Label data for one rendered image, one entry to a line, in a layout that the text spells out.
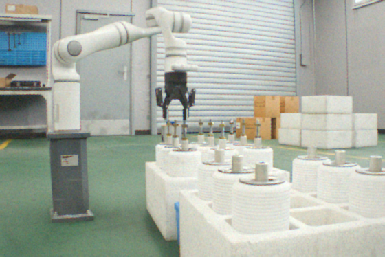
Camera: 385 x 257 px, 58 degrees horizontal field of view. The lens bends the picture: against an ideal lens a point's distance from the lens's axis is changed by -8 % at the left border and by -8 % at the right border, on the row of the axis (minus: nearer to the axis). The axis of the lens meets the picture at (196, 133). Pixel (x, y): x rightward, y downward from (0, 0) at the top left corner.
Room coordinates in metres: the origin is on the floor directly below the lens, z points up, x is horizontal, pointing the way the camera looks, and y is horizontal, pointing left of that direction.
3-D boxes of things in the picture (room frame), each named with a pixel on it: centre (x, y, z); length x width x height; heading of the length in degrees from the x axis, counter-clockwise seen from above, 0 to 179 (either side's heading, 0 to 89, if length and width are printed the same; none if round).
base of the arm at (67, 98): (1.27, 0.45, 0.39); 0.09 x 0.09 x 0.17; 24
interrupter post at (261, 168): (0.60, -0.11, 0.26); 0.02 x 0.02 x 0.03
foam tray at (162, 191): (1.27, -0.05, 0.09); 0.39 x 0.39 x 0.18; 15
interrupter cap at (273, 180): (0.60, -0.11, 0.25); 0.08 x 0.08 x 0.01
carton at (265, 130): (5.15, -0.84, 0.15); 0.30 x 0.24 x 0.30; 23
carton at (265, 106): (5.21, -0.98, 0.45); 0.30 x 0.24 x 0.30; 26
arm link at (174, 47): (1.23, 0.07, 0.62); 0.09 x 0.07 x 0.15; 108
